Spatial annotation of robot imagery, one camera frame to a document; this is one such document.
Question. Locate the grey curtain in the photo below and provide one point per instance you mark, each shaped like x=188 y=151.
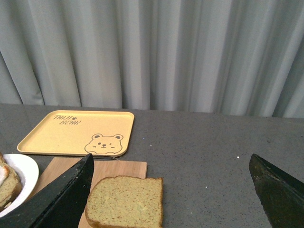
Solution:
x=235 y=57

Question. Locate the white sandwich filling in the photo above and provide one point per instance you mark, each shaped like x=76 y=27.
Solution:
x=4 y=173

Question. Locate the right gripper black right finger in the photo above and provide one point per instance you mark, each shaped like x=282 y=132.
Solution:
x=281 y=195

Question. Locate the white round plate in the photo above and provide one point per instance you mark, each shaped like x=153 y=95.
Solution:
x=27 y=170

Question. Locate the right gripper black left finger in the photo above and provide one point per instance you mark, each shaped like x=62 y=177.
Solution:
x=60 y=204

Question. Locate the bread slice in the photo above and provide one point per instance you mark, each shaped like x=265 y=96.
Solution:
x=125 y=202
x=11 y=187

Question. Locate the yellow bear tray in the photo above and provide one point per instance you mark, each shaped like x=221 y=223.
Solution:
x=77 y=133

